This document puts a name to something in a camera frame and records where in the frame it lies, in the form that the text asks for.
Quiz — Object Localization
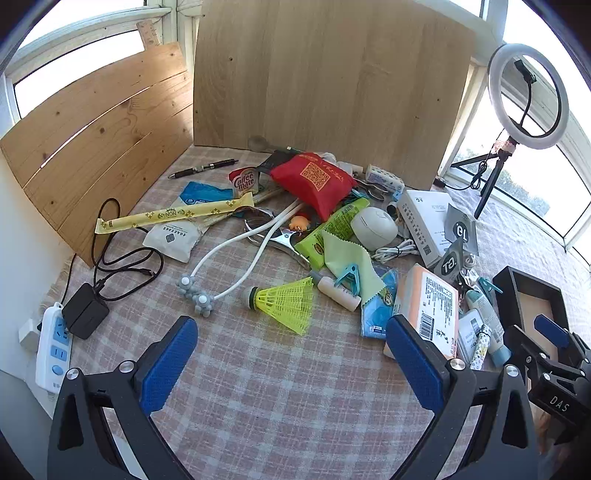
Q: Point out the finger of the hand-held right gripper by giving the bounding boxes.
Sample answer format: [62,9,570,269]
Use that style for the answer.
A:
[534,315,591,370]
[505,325,578,384]

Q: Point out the black ring light cable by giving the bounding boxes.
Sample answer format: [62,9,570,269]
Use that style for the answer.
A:
[433,176,491,192]

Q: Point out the white cardboard box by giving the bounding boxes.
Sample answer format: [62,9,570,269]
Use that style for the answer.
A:
[397,189,478,269]

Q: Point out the light wood panel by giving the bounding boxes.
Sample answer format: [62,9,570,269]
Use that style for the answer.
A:
[193,0,477,191]

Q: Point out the blue wet wipe packet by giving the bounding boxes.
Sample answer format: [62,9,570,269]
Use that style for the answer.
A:
[180,181,236,206]

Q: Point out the green cleaning cloth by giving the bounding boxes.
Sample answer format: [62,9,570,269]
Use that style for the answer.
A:
[321,231,389,308]

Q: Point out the grey printed hang tag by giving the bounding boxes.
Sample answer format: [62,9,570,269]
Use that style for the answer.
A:
[444,203,477,243]

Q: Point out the ring light on tripod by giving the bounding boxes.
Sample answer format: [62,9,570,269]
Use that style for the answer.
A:
[436,0,591,259]

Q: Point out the patterned lip balm stick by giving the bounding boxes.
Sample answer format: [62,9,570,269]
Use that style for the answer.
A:
[471,323,491,370]

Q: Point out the black printed hang tag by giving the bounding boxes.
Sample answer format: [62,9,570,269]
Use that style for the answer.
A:
[440,242,478,284]

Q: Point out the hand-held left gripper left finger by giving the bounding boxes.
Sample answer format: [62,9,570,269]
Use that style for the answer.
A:
[47,316,199,480]

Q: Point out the white ring light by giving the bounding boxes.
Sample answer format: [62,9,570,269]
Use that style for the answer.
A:
[488,44,570,151]

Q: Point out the coffee creamer packet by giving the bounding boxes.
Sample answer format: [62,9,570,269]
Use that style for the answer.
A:
[229,167,259,195]

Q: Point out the white window frame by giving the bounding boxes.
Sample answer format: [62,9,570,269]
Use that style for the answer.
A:
[0,0,204,125]

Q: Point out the red cloth pouch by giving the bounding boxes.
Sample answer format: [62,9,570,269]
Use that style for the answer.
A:
[270,152,358,221]

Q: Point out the wrapped disposable chopsticks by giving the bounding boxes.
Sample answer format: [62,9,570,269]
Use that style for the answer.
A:
[201,185,284,228]

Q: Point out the black charger cable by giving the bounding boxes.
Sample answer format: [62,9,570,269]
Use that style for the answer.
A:
[91,198,165,304]

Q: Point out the white tube teal cap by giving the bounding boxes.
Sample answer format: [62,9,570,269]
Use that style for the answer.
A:
[464,288,512,367]

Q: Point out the black foil packet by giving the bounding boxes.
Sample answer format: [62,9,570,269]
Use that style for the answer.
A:
[259,150,301,174]

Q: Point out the orange white box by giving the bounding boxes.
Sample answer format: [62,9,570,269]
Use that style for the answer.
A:
[384,264,460,361]

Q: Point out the white tissue pack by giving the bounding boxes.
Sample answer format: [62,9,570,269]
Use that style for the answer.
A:
[365,164,406,195]

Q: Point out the yellow tea stick packet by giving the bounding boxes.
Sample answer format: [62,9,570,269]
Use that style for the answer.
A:
[95,192,256,234]

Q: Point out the green cream tube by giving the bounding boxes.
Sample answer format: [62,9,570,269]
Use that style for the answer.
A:
[294,198,371,271]

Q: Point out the black pen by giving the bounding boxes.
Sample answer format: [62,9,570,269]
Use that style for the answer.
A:
[167,159,239,180]

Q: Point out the crumpled white tissue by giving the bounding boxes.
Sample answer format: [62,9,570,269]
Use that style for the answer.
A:
[323,152,361,169]

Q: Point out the black wooden tray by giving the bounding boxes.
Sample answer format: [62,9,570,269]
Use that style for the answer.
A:
[492,266,578,356]

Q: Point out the small white card box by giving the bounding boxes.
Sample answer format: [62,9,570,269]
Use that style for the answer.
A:
[457,309,485,365]

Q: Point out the white paper packet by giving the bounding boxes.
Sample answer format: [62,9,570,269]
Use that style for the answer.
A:
[142,219,206,264]

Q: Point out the black power adapter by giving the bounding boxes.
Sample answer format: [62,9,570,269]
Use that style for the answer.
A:
[62,283,110,341]

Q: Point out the white cable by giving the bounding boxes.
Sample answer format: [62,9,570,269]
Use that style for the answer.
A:
[369,237,421,264]

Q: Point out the checked cloth desktop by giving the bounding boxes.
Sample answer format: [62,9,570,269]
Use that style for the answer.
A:
[46,145,591,480]

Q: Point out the white neck massager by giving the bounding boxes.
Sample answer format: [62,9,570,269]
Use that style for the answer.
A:
[175,198,308,319]

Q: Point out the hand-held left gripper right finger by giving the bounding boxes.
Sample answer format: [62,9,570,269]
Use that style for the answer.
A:
[385,315,540,480]

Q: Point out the chrome metal tongs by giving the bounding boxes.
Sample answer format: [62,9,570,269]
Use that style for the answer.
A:
[244,208,312,268]

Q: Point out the slatted pine wood board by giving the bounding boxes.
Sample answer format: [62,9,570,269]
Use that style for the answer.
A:
[0,42,195,267]

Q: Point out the blue plastic packet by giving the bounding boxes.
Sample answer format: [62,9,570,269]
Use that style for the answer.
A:
[360,268,400,340]

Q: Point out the beige round case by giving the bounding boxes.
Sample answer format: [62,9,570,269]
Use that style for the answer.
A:
[350,207,399,252]

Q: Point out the small cream bottle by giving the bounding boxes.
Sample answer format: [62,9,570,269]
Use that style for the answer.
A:
[308,270,362,312]

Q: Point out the yellow shuttlecock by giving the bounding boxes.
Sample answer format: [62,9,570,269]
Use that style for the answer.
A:
[243,276,315,336]

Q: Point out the white power strip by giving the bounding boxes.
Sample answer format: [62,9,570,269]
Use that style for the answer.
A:
[36,302,74,394]

